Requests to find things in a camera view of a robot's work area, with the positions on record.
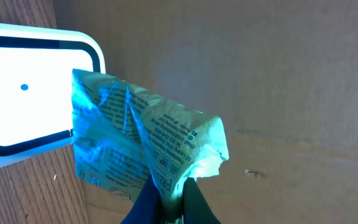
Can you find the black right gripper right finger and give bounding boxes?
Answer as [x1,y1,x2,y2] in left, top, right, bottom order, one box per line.
[183,177,221,224]

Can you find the large teal wipes pack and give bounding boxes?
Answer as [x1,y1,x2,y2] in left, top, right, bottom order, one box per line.
[72,70,229,204]

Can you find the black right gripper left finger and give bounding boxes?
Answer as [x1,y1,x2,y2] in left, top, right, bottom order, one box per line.
[121,175,162,224]

